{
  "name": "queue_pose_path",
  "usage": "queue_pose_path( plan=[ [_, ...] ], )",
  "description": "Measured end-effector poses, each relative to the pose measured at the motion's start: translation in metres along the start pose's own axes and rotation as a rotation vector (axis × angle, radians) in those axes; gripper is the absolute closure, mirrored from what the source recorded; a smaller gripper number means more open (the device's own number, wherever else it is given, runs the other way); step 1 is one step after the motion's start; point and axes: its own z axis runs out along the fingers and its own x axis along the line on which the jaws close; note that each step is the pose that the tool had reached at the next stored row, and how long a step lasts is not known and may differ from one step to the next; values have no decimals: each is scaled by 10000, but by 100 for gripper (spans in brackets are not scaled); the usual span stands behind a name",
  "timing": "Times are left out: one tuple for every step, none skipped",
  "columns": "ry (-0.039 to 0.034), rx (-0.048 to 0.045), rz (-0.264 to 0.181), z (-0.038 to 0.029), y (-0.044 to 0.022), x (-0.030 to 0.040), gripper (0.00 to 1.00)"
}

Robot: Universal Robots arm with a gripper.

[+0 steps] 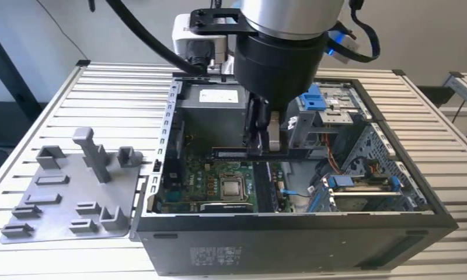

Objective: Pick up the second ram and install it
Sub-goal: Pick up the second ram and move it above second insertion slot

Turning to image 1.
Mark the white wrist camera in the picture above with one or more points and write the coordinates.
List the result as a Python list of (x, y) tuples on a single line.
[(182, 38), (344, 48)]

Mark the grey metal drive cage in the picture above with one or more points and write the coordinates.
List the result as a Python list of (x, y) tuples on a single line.
[(307, 131)]

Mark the blue plastic disk carrier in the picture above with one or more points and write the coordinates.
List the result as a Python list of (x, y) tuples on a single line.
[(315, 102)]

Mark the black RAM stick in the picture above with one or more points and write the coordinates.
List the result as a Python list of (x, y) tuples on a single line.
[(231, 153), (265, 189)]

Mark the small black hanging object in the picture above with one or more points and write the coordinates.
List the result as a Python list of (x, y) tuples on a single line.
[(90, 4)]

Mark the grey plastic parts rack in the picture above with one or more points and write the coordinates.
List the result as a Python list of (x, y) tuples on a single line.
[(73, 201)]

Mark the blue disk carrier with disk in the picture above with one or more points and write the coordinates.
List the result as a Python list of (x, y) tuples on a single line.
[(340, 181)]

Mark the green motherboard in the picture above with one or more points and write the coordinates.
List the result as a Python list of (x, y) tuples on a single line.
[(201, 178)]

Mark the black graphics card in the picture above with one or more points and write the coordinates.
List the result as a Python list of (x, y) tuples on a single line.
[(225, 206)]

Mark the metal slat side table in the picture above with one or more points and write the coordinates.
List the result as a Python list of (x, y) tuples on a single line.
[(464, 93)]

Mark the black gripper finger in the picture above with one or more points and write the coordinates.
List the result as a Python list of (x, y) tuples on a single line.
[(275, 134), (259, 122)]

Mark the grey power supply unit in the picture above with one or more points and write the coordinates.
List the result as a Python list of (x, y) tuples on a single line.
[(205, 125)]

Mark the silver CPU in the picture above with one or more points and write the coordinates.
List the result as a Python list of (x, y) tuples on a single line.
[(233, 189)]

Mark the black open PC case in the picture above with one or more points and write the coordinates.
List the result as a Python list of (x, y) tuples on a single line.
[(256, 248)]

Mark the black furniture frame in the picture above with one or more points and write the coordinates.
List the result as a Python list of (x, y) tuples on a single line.
[(0, 67)]

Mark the CPU socket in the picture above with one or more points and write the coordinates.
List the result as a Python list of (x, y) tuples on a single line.
[(233, 177)]

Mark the black table corner cap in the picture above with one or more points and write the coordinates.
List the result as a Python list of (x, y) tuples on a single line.
[(82, 62), (399, 72)]

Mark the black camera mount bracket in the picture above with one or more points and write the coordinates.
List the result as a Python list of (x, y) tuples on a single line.
[(201, 23)]

